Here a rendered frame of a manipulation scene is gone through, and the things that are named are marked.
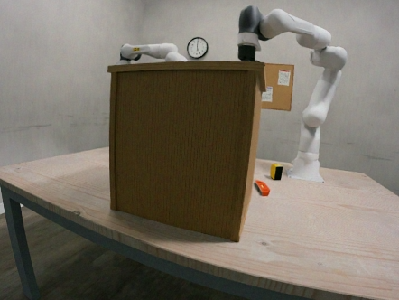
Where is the orange torpedo level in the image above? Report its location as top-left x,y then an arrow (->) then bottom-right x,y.
254,180 -> 270,196

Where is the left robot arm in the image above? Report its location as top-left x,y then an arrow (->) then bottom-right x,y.
237,5 -> 348,179

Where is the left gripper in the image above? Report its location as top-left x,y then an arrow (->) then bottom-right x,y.
237,45 -> 256,61

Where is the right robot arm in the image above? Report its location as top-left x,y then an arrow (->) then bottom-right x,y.
115,43 -> 188,65

